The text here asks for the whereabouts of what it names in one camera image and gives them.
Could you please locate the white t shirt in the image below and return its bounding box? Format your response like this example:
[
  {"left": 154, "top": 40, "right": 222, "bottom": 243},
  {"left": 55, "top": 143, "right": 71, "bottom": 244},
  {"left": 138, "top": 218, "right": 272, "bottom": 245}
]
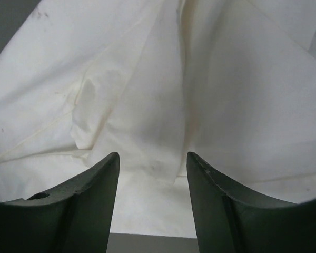
[{"left": 0, "top": 1, "right": 316, "bottom": 238}]

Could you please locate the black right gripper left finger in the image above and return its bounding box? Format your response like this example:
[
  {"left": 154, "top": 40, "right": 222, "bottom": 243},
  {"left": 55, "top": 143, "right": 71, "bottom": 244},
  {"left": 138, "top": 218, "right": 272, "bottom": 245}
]
[{"left": 0, "top": 152, "right": 120, "bottom": 252}]

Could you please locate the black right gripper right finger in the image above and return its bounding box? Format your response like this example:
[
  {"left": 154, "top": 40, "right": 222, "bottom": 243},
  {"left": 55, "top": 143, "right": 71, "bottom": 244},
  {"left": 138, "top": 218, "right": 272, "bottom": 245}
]
[{"left": 186, "top": 152, "right": 316, "bottom": 252}]

